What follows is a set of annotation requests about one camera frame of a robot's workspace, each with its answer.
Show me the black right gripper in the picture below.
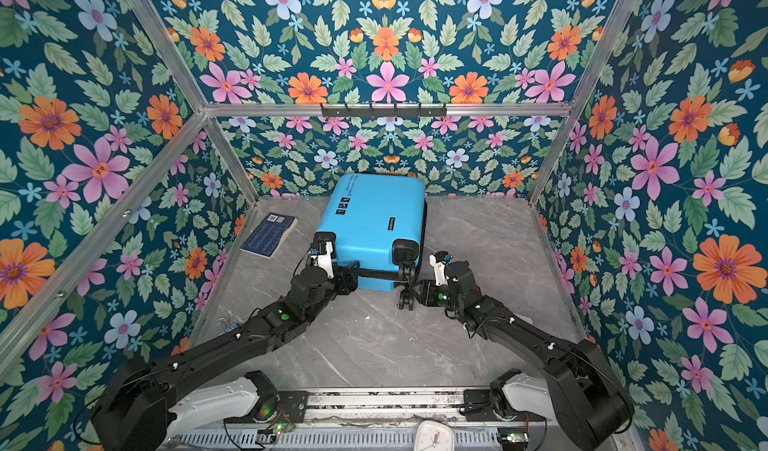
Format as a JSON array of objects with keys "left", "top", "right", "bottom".
[{"left": 408, "top": 280, "right": 465, "bottom": 315}]

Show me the blue hard-shell suitcase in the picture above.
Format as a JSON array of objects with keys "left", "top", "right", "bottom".
[{"left": 312, "top": 173, "right": 427, "bottom": 310}]

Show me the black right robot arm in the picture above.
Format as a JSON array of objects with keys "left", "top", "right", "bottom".
[{"left": 412, "top": 252, "right": 635, "bottom": 450}]

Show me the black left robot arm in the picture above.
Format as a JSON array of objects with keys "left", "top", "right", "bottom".
[{"left": 91, "top": 262, "right": 360, "bottom": 450}]

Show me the dark blue paperback book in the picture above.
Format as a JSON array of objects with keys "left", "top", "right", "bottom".
[{"left": 241, "top": 213, "right": 298, "bottom": 258}]

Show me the white desk clock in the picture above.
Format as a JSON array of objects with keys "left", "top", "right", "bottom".
[{"left": 413, "top": 420, "right": 456, "bottom": 451}]

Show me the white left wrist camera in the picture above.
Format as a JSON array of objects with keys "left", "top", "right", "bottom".
[{"left": 309, "top": 241, "right": 335, "bottom": 279}]

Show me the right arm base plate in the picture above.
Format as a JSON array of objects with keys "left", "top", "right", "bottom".
[{"left": 458, "top": 388, "right": 553, "bottom": 422}]

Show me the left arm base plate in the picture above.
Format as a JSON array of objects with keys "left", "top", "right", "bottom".
[{"left": 225, "top": 391, "right": 309, "bottom": 426}]

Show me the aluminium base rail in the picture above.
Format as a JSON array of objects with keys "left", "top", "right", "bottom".
[{"left": 134, "top": 386, "right": 634, "bottom": 434}]

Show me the black hook rail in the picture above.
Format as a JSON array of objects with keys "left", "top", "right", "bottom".
[{"left": 320, "top": 103, "right": 448, "bottom": 119}]

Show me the aluminium cage frame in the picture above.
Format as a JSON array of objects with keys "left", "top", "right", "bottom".
[{"left": 0, "top": 0, "right": 655, "bottom": 451}]

